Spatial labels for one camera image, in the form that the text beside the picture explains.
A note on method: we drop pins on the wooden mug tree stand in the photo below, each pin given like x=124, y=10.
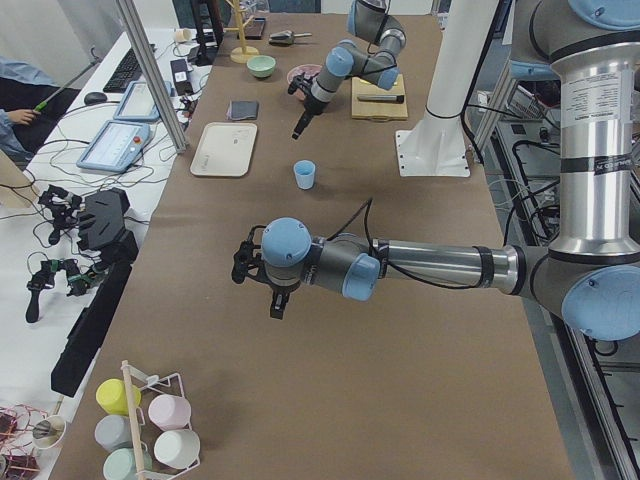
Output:
x=243, y=18

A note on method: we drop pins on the black computer mouse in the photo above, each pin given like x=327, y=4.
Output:
x=95, y=98

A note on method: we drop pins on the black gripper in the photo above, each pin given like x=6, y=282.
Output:
x=311, y=104
x=278, y=286

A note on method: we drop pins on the far teach pendant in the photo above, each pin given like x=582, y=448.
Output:
x=137, y=104

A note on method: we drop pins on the paper cup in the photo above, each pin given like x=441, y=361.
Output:
x=182, y=35

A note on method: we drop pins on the black glass tray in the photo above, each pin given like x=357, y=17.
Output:
x=255, y=29

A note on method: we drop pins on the grey cup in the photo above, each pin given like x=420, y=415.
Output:
x=113, y=432

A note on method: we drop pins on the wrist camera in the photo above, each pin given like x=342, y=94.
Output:
x=300, y=86
x=247, y=263

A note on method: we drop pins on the steel muddler rod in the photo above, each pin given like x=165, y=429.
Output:
x=381, y=98

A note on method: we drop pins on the grey folded cloth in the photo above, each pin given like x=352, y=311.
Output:
x=240, y=110

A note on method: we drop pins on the mint green cup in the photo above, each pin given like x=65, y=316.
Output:
x=120, y=465

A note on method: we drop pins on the pink cup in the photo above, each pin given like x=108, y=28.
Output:
x=169, y=412

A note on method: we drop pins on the aluminium frame post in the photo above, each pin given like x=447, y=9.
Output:
x=143, y=52

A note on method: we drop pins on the cream rabbit tray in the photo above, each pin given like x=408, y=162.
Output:
x=224, y=150

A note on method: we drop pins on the white cup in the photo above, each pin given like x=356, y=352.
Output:
x=177, y=449

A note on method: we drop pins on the wooden cutting board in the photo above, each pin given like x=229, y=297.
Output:
x=377, y=111

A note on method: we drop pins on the black power box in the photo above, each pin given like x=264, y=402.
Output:
x=180, y=70

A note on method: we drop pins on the near teach pendant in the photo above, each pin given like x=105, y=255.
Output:
x=115, y=147

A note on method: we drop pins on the green bowl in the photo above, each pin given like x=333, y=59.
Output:
x=261, y=66

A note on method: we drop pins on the black keyboard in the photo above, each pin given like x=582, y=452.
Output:
x=127, y=71

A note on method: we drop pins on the pink bowl of ice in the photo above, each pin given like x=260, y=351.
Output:
x=307, y=71

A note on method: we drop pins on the teach pendant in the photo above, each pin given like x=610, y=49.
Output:
x=137, y=104
x=115, y=147

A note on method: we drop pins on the white wire cup rack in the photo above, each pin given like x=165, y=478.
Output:
x=141, y=388

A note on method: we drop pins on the light blue plastic cup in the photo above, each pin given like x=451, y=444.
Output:
x=304, y=172

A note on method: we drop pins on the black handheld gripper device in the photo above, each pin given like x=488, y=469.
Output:
x=99, y=219

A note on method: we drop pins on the yellow cup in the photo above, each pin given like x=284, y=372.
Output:
x=111, y=397

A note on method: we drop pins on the seated person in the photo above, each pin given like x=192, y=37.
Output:
x=23, y=129

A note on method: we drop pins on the steel ice scoop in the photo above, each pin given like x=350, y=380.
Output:
x=286, y=37

